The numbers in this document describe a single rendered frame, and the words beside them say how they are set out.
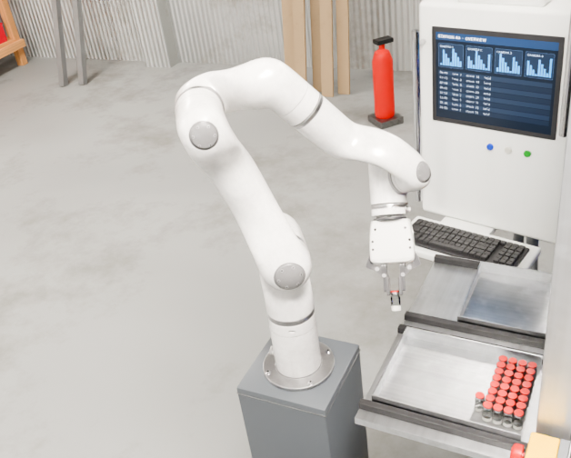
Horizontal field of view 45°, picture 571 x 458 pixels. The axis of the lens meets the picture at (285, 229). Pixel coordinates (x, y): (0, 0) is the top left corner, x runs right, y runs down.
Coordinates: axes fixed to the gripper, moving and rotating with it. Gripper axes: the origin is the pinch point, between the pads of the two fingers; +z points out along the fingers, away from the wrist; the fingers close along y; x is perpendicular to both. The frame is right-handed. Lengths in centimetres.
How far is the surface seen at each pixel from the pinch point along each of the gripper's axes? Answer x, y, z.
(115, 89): -431, 280, -174
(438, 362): -20.4, -8.2, 20.7
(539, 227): -77, -42, -13
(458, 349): -24.6, -13.3, 18.2
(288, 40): -391, 103, -186
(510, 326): -27.4, -26.6, 13.2
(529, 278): -49, -34, 2
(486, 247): -72, -25, -7
